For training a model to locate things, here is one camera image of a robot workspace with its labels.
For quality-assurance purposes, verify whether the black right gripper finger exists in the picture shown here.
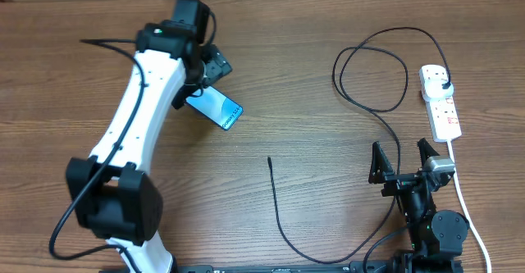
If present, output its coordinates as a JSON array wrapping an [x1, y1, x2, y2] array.
[[368, 141, 395, 184], [417, 138, 440, 167]]

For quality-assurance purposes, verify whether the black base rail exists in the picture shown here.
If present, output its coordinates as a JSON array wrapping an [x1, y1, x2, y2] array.
[[98, 260, 464, 273]]

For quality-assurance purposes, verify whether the black charger cable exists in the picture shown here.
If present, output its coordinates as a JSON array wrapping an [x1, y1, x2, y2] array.
[[267, 26, 453, 265]]

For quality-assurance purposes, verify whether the blue-screen smartphone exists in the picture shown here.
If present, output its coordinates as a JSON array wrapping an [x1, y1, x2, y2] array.
[[185, 86, 244, 130]]

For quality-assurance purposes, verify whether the white power strip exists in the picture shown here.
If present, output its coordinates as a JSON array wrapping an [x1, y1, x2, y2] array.
[[418, 65, 462, 143]]

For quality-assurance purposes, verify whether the white charger plug adapter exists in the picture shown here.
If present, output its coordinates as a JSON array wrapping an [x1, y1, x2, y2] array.
[[422, 79, 454, 102]]

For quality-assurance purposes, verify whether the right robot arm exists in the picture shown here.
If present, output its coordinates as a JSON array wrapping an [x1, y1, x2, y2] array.
[[362, 139, 470, 273]]

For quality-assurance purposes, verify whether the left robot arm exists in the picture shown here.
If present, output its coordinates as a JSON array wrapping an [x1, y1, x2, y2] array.
[[66, 0, 243, 272]]

